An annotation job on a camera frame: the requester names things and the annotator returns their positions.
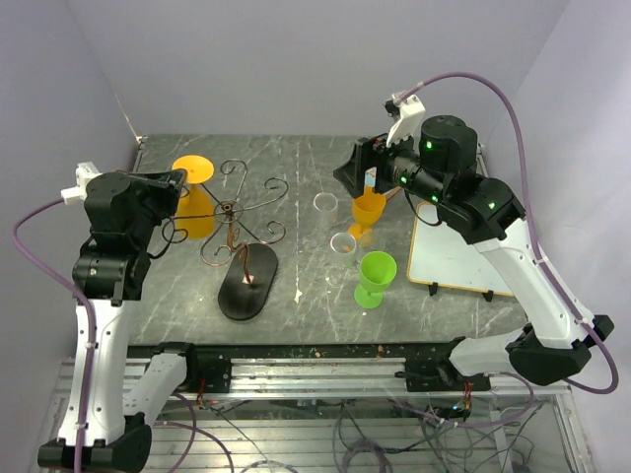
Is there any green plastic wine glass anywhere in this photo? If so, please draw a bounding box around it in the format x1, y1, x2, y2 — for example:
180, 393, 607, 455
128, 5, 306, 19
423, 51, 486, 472
354, 251, 397, 309

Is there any clear wine glass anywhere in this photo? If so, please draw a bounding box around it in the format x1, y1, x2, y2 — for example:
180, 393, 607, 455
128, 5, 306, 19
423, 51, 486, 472
313, 192, 338, 229
324, 232, 357, 290
357, 230, 386, 254

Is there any small whiteboard yellow frame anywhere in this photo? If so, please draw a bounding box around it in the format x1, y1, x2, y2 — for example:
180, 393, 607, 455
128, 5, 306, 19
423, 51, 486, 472
407, 219, 535, 307

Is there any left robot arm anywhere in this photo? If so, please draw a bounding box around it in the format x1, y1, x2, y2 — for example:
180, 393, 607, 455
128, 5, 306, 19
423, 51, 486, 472
37, 163, 201, 472

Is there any aluminium rail front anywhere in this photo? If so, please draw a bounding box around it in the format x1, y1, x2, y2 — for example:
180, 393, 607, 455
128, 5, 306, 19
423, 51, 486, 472
53, 356, 570, 401

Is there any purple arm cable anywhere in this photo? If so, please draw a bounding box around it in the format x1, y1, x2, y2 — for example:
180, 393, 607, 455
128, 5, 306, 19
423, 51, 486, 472
12, 199, 98, 473
393, 72, 620, 394

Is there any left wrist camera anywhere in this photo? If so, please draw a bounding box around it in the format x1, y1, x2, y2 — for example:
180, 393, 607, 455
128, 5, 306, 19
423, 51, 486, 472
60, 162, 101, 205

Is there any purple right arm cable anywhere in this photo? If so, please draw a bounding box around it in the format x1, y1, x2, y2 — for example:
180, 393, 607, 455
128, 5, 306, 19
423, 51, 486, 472
393, 72, 620, 394

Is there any metal wine glass rack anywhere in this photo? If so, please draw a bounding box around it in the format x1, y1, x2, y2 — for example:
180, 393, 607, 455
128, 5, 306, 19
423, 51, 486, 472
161, 159, 289, 322

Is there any wooden picture coaster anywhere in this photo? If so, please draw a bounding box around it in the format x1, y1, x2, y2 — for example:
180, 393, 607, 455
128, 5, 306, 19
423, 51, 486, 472
364, 167, 401, 200

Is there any orange plastic wine glass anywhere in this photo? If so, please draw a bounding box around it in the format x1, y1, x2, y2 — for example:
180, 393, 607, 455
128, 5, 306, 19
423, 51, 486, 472
348, 186, 386, 240

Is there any clear wine glass front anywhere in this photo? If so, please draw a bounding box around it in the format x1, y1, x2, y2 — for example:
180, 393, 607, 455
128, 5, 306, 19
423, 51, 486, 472
357, 230, 386, 254

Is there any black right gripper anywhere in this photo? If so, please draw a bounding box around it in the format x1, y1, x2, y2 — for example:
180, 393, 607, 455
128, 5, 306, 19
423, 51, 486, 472
334, 119, 449, 207

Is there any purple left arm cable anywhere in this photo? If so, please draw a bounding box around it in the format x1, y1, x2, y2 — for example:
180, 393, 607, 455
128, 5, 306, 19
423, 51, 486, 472
12, 199, 98, 473

